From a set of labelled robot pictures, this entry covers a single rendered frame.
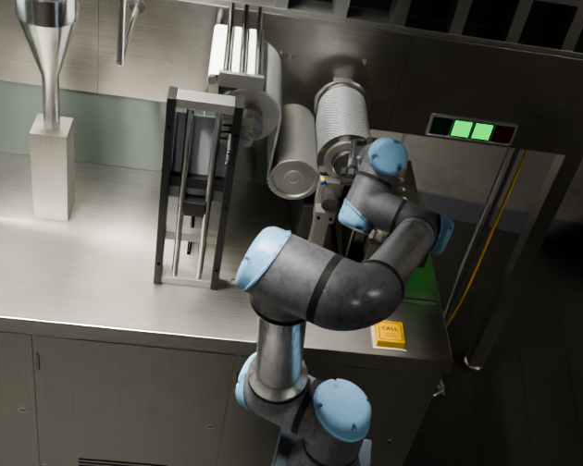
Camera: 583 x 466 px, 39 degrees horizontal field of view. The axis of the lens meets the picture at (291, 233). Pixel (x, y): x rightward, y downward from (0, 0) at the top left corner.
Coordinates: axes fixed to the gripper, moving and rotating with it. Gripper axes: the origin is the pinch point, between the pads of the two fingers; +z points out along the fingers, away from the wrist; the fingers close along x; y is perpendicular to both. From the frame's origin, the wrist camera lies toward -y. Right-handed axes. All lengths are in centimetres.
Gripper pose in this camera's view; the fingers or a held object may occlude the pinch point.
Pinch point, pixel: (354, 176)
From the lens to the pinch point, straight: 195.1
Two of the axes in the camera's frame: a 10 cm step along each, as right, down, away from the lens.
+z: -1.1, -0.2, 9.9
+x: -9.9, -1.2, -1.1
